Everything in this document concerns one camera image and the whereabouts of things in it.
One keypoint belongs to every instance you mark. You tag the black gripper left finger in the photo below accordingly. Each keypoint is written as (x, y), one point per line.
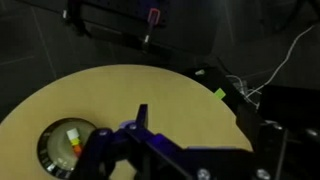
(95, 153)

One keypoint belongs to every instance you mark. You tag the black workbench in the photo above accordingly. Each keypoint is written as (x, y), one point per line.
(113, 20)

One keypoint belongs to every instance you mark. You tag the dark round bowl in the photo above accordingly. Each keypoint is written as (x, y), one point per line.
(45, 156)

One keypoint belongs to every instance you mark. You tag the white yellow orange marker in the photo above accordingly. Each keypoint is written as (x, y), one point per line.
(74, 140)

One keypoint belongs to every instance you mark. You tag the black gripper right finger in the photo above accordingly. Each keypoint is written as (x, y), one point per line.
(142, 115)

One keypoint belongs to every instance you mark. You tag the green tape piece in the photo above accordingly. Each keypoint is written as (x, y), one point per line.
(220, 93)

